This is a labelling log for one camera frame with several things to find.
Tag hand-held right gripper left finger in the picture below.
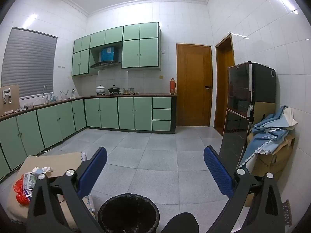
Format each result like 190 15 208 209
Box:
26 147 108 233

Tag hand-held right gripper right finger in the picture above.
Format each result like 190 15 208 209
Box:
204 146 285 233

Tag black trash bin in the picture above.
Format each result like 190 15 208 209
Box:
97 193 160 233

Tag white green snack packet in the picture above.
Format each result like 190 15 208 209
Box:
22 172 37 190

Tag red crinkled wrapper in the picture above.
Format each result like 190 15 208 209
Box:
13 180 25 193

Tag beige low table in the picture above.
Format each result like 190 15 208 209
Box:
6 152 96 224

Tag green lower kitchen cabinets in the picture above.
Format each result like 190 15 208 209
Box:
0 94 178 177

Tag green kitchen cabinets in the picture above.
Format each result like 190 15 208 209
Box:
0 94 178 177
72 22 161 77

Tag blue scalloped cloth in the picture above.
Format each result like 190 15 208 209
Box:
239 105 291 173

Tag person's dark trouser leg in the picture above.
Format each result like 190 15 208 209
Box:
159 212 200 233

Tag black refrigerator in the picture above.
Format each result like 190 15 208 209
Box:
220 62 276 175

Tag grey plastic crate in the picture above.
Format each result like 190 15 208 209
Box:
282 199 294 227

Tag white cloth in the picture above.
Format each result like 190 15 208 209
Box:
283 107 298 127

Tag black range hood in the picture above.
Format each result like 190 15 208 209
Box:
89 60 122 69

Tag brown cardboard box with device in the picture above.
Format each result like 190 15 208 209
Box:
0 84 20 117

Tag blue box above hood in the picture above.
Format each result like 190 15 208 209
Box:
98 47 116 61

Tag grey window blind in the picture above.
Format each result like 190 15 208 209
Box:
1 27 58 100

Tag green upper kitchen cabinets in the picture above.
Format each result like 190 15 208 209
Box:
72 22 161 77

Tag wooden door in side wall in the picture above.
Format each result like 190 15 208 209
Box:
214 35 235 136

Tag wooden door with handle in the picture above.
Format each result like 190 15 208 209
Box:
176 43 213 127

